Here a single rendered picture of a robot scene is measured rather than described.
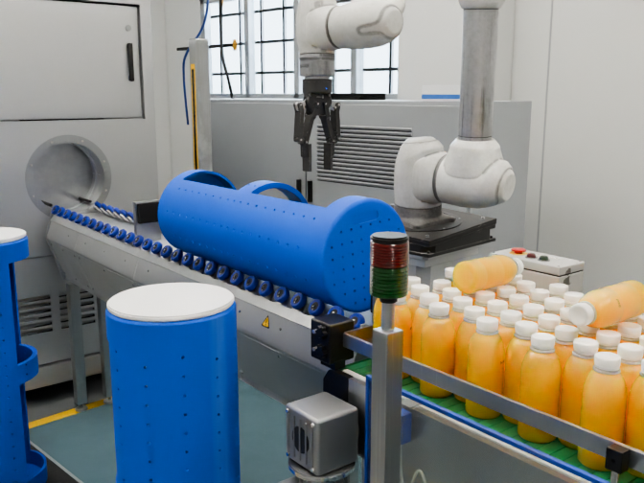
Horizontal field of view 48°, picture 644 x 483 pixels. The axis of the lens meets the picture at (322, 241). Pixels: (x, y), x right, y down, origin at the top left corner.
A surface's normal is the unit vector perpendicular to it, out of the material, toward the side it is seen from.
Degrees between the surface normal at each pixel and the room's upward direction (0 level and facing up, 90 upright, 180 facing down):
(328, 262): 90
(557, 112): 90
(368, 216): 90
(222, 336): 90
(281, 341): 71
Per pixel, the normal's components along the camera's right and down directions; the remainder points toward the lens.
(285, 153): -0.71, 0.15
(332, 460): 0.62, 0.16
